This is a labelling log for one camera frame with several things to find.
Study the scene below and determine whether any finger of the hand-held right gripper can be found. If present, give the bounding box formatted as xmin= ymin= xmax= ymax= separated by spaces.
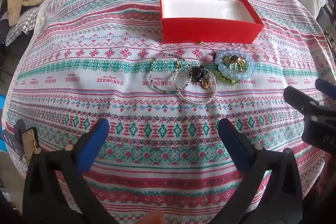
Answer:
xmin=283 ymin=85 xmax=320 ymax=123
xmin=315 ymin=78 xmax=336 ymax=103

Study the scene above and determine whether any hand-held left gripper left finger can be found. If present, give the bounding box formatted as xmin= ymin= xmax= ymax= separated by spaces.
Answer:
xmin=22 ymin=118 xmax=118 ymax=224

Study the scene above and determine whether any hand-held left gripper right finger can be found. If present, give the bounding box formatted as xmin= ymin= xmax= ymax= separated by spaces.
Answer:
xmin=217 ymin=118 xmax=306 ymax=224

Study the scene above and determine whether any green bead cord bracelet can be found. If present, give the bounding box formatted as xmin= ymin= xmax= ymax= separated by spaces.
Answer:
xmin=199 ymin=41 xmax=238 ymax=86

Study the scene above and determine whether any clear bead bracelet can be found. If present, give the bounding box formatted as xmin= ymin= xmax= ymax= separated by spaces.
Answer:
xmin=175 ymin=70 xmax=217 ymax=105

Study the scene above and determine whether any large gold ring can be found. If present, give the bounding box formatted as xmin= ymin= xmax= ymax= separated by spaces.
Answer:
xmin=227 ymin=55 xmax=248 ymax=72

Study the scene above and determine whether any thin gold chain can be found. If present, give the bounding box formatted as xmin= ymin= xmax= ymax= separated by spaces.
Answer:
xmin=231 ymin=42 xmax=250 ymax=51

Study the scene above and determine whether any pale blue bead bracelet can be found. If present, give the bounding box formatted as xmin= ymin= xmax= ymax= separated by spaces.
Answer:
xmin=214 ymin=49 xmax=256 ymax=83

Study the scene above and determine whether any dark flower charm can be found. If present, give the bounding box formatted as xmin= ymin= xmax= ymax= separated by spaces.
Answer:
xmin=189 ymin=65 xmax=210 ymax=84

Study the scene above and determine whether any red jewelry box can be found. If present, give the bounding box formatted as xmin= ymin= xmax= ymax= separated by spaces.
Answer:
xmin=159 ymin=0 xmax=264 ymax=45

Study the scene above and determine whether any person's right hand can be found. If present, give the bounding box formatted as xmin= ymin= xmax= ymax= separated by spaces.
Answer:
xmin=316 ymin=154 xmax=336 ymax=197

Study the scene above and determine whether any brown cardboard tag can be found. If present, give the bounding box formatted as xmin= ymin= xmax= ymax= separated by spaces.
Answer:
xmin=21 ymin=127 xmax=40 ymax=156

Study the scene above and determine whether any blue plastic stool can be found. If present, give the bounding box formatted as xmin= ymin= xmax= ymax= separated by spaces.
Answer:
xmin=0 ymin=93 xmax=11 ymax=159

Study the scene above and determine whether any patterned knit-print tablecloth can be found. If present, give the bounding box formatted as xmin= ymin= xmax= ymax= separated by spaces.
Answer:
xmin=5 ymin=0 xmax=336 ymax=224

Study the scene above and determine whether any checkered bed sheet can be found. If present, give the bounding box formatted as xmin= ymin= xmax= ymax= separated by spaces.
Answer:
xmin=5 ymin=6 xmax=40 ymax=46

